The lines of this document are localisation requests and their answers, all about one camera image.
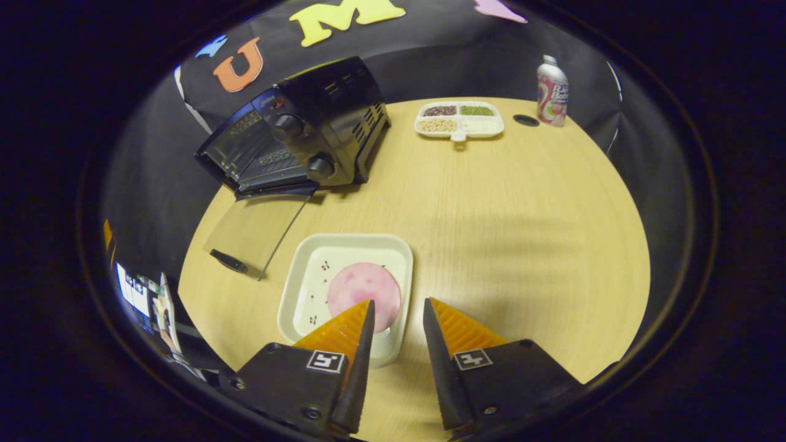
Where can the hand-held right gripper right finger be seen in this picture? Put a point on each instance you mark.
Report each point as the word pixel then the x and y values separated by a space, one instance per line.
pixel 439 374

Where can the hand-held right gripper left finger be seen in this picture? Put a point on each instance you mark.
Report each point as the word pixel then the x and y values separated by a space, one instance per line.
pixel 359 380

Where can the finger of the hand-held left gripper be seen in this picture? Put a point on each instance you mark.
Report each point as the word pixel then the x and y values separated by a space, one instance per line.
pixel 108 239

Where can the pink ham slice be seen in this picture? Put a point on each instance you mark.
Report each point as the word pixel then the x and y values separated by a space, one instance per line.
pixel 362 285

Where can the cream square plate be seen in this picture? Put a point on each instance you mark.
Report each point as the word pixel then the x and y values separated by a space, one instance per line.
pixel 307 288

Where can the black electric oven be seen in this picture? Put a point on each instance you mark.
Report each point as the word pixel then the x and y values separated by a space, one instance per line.
pixel 319 110

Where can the white divided bean tray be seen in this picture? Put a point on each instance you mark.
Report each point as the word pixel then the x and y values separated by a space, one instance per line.
pixel 482 127

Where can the black round table grommet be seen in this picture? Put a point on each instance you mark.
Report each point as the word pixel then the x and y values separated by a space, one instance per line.
pixel 525 120

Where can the silver pink drink bottle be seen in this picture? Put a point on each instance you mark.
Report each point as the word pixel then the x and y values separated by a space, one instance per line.
pixel 551 92

